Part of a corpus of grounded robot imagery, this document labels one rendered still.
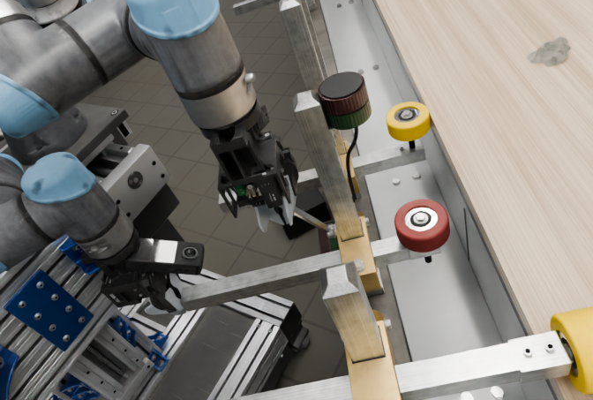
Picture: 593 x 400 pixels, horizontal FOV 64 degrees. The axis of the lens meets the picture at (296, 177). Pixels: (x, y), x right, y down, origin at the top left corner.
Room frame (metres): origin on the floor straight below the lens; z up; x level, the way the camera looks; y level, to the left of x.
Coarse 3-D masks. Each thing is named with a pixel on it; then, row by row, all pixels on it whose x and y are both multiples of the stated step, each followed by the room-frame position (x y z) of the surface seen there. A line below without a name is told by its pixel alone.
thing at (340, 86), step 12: (348, 72) 0.52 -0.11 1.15; (324, 84) 0.52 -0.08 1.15; (336, 84) 0.50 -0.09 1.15; (348, 84) 0.49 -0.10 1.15; (360, 84) 0.48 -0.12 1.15; (324, 96) 0.49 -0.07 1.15; (336, 96) 0.48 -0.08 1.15; (360, 108) 0.47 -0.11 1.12; (348, 156) 0.50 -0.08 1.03; (348, 168) 0.51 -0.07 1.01
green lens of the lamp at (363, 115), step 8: (368, 96) 0.49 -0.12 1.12; (368, 104) 0.48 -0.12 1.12; (360, 112) 0.47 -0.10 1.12; (368, 112) 0.48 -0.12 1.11; (328, 120) 0.49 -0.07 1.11; (336, 120) 0.48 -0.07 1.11; (344, 120) 0.47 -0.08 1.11; (352, 120) 0.47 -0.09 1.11; (360, 120) 0.47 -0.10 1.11; (336, 128) 0.48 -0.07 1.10; (344, 128) 0.47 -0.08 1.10; (352, 128) 0.47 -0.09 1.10
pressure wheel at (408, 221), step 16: (400, 208) 0.48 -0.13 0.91; (416, 208) 0.47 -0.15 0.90; (432, 208) 0.46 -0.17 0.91; (400, 224) 0.45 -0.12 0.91; (416, 224) 0.44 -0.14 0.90; (432, 224) 0.43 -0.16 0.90; (448, 224) 0.42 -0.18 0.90; (400, 240) 0.44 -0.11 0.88; (416, 240) 0.42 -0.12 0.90; (432, 240) 0.41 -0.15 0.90
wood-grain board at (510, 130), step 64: (384, 0) 1.16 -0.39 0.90; (448, 0) 1.03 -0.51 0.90; (512, 0) 0.92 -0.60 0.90; (576, 0) 0.82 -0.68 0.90; (448, 64) 0.79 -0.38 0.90; (512, 64) 0.71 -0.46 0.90; (576, 64) 0.63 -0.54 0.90; (448, 128) 0.61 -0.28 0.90; (512, 128) 0.55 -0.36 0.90; (576, 128) 0.50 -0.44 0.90; (512, 192) 0.43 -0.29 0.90; (576, 192) 0.39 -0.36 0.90; (512, 256) 0.33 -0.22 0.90; (576, 256) 0.30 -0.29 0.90
